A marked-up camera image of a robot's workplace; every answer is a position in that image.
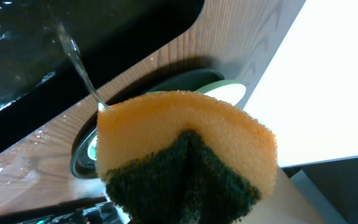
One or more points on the orange green sponge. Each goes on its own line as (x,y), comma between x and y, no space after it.
(215,171)

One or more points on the light green plate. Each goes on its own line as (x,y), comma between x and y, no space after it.
(91,150)
(229,91)

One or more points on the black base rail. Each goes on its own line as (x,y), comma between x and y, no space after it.
(104,212)

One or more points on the black round tray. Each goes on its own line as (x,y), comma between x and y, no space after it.
(131,120)

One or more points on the black rectangular tray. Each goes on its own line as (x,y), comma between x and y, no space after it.
(38,82)

